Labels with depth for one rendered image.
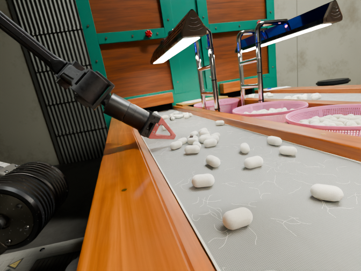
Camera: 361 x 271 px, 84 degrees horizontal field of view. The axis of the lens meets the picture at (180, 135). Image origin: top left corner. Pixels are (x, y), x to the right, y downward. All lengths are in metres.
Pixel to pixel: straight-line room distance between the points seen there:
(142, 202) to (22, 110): 3.44
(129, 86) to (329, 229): 1.30
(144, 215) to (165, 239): 0.05
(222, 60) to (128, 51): 0.67
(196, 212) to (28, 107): 3.44
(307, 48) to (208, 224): 3.81
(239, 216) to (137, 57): 1.29
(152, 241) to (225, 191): 0.15
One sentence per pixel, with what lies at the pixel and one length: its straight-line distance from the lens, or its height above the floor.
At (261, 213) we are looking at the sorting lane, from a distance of 0.29.
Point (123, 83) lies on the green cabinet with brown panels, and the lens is 1.41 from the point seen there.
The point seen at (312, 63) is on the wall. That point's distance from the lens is 4.03.
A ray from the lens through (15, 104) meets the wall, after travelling 3.71.
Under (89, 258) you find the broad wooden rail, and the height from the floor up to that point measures 0.77.
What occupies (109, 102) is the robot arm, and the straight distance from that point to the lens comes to 0.53.
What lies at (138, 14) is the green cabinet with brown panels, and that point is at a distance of 1.50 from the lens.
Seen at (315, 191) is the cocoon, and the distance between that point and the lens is 0.31.
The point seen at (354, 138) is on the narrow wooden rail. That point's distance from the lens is 0.48.
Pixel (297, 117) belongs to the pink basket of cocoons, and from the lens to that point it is 0.74.
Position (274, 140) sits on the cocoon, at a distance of 0.50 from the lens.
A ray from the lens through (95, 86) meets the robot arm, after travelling 0.53.
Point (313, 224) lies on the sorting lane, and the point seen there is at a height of 0.74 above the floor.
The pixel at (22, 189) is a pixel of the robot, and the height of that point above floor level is 0.78.
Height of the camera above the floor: 0.91
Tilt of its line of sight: 14 degrees down
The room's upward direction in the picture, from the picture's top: 9 degrees counter-clockwise
